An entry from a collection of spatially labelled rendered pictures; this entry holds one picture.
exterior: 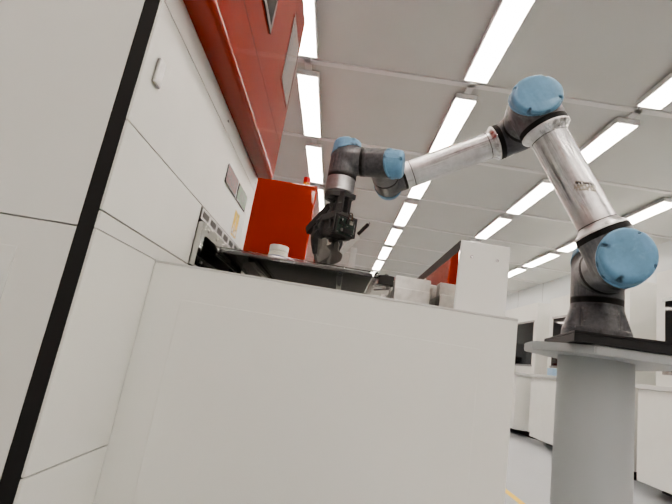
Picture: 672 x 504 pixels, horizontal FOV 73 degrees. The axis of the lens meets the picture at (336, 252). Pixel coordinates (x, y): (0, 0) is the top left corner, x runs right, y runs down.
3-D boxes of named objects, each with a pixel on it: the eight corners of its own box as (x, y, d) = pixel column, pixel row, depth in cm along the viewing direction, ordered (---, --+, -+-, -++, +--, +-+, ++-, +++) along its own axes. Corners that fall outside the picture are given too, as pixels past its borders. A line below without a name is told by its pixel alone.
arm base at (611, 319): (623, 347, 113) (624, 308, 115) (642, 343, 99) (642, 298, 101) (556, 339, 118) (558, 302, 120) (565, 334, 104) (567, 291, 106)
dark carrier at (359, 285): (220, 251, 101) (221, 248, 101) (248, 277, 135) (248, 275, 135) (372, 276, 100) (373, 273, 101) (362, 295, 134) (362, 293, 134)
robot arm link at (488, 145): (530, 119, 131) (370, 177, 137) (538, 97, 120) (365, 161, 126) (547, 152, 127) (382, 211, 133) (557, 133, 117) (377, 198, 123)
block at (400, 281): (394, 287, 101) (396, 274, 102) (392, 289, 105) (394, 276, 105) (429, 292, 101) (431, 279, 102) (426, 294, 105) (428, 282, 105)
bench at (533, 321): (512, 435, 656) (522, 299, 700) (474, 418, 832) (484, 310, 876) (587, 448, 654) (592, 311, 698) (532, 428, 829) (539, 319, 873)
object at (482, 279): (453, 313, 82) (461, 239, 85) (405, 329, 136) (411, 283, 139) (505, 321, 82) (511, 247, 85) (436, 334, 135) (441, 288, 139)
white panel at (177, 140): (77, 224, 58) (154, -32, 67) (223, 299, 138) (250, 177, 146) (100, 228, 58) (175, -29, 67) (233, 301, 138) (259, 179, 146)
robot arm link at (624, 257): (644, 284, 104) (538, 96, 121) (677, 270, 90) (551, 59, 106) (593, 302, 105) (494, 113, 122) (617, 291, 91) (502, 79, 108)
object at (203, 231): (186, 262, 94) (197, 219, 96) (231, 291, 137) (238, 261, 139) (194, 264, 94) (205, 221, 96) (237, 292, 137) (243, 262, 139)
